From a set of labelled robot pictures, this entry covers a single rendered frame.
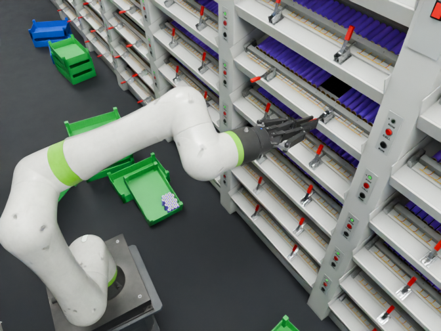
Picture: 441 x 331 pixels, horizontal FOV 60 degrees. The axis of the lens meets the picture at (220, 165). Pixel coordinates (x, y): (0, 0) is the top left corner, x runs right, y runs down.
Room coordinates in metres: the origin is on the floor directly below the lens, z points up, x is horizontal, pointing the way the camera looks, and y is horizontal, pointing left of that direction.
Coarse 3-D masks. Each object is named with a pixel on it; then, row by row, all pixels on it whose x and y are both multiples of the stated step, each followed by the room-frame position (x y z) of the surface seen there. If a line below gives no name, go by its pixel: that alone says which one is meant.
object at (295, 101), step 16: (256, 32) 1.29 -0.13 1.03; (240, 48) 1.25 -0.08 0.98; (256, 48) 1.26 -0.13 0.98; (240, 64) 1.20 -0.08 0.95; (256, 64) 1.18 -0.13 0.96; (272, 80) 1.08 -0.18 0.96; (288, 96) 1.00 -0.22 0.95; (304, 112) 0.92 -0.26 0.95; (320, 112) 0.91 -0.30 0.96; (320, 128) 0.87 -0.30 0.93; (336, 128) 0.84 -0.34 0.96; (352, 128) 0.83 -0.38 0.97; (352, 144) 0.77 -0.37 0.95
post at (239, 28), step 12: (228, 0) 1.26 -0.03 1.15; (240, 24) 1.25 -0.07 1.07; (240, 36) 1.25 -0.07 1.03; (228, 48) 1.26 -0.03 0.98; (228, 60) 1.26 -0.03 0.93; (228, 72) 1.26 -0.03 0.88; (240, 72) 1.26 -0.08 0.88; (228, 84) 1.26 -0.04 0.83; (240, 84) 1.26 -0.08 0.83; (228, 96) 1.26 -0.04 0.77; (228, 108) 1.26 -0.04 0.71; (228, 120) 1.26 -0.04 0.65; (240, 120) 1.26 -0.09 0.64; (228, 180) 1.25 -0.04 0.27; (228, 204) 1.25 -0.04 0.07
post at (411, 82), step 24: (408, 48) 0.72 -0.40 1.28; (408, 72) 0.71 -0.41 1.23; (432, 72) 0.67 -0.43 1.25; (384, 96) 0.73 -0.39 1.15; (408, 96) 0.69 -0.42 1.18; (384, 120) 0.71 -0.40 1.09; (408, 120) 0.67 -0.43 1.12; (408, 144) 0.67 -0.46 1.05; (360, 168) 0.73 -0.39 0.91; (384, 168) 0.67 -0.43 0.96; (384, 192) 0.66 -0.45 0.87; (360, 216) 0.68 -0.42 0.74; (336, 240) 0.72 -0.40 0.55; (360, 240) 0.66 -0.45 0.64; (312, 288) 0.73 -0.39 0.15; (336, 288) 0.66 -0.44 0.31
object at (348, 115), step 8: (248, 48) 1.24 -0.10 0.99; (256, 56) 1.21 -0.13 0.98; (264, 56) 1.17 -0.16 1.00; (264, 64) 1.15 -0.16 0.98; (272, 64) 1.13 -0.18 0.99; (280, 72) 1.09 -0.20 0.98; (288, 72) 1.07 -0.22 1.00; (296, 80) 1.03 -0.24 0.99; (304, 88) 1.00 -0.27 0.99; (312, 88) 0.98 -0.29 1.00; (304, 96) 0.98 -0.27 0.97; (312, 96) 0.97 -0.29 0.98; (320, 96) 0.94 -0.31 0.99; (328, 104) 0.91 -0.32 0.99; (336, 104) 0.90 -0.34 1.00; (336, 112) 0.89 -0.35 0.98; (344, 112) 0.86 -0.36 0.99; (352, 120) 0.83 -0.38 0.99; (360, 120) 0.82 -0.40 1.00; (360, 128) 0.81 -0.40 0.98; (368, 128) 0.79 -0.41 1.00; (360, 136) 0.79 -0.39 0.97
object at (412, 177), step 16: (416, 144) 0.69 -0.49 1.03; (432, 144) 0.72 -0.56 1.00; (400, 160) 0.66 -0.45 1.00; (416, 160) 0.67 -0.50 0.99; (432, 160) 0.66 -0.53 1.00; (400, 176) 0.65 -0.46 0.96; (416, 176) 0.64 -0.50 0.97; (432, 176) 0.63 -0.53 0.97; (400, 192) 0.63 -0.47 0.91; (416, 192) 0.60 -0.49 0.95; (432, 192) 0.59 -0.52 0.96; (432, 208) 0.55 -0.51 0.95
